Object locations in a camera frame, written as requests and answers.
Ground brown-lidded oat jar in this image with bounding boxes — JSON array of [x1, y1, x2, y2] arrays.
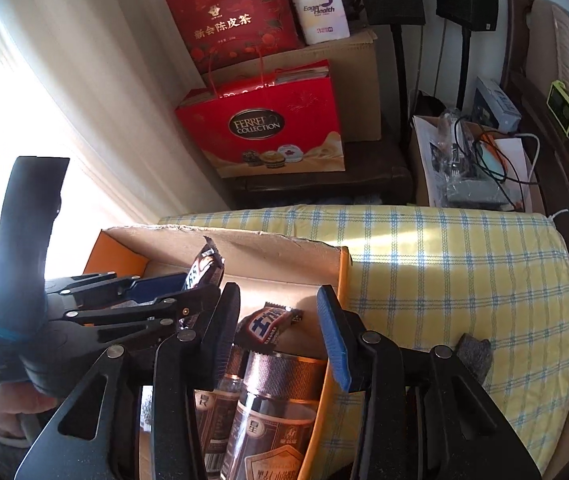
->
[[222, 352, 328, 480], [194, 342, 251, 480]]

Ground dark wooden sofa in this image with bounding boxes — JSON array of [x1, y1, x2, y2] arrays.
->
[[503, 0, 569, 312]]

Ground white charging cable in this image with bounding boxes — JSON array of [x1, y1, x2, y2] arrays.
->
[[508, 132, 569, 222]]

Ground white curtain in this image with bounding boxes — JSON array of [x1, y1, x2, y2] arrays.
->
[[0, 0, 231, 272]]

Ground red chocolate gift bag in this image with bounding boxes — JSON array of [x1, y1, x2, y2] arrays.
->
[[174, 45, 347, 179]]

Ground red tea gift bag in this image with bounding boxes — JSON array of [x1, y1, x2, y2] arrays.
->
[[165, 0, 306, 77]]

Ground dark chocolate bar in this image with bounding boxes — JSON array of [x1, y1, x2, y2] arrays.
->
[[237, 301, 305, 349], [182, 236, 226, 292]]

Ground black cable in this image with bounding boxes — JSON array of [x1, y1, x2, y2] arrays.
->
[[471, 139, 531, 211]]

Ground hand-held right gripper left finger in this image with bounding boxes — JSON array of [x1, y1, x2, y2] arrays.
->
[[27, 282, 241, 480]]

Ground person's left hand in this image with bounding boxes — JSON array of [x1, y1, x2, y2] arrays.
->
[[0, 382, 60, 442]]

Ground blue and white box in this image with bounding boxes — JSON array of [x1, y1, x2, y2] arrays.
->
[[474, 77, 523, 134]]

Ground white toilet paper pack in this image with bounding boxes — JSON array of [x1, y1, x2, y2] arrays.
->
[[287, 0, 353, 46]]

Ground orange-lined cardboard box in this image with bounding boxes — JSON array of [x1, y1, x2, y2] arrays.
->
[[82, 225, 352, 480]]

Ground large brown cardboard box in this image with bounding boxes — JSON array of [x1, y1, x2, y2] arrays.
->
[[202, 27, 383, 144]]

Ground green handheld device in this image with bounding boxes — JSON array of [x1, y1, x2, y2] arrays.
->
[[546, 80, 569, 144]]

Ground beige sofa cushion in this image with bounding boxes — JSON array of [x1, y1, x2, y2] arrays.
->
[[529, 0, 569, 127]]

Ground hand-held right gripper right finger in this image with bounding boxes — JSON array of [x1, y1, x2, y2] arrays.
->
[[317, 285, 530, 480]]

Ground grey sponge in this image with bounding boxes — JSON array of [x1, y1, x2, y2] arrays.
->
[[454, 332, 494, 384]]

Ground open box with cables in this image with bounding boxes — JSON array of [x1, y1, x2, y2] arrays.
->
[[408, 114, 548, 209]]

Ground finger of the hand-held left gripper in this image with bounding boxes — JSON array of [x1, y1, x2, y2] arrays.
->
[[44, 272, 188, 309], [63, 285, 221, 350]]

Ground dark leather stool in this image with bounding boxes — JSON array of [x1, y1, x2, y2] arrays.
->
[[222, 139, 415, 207]]

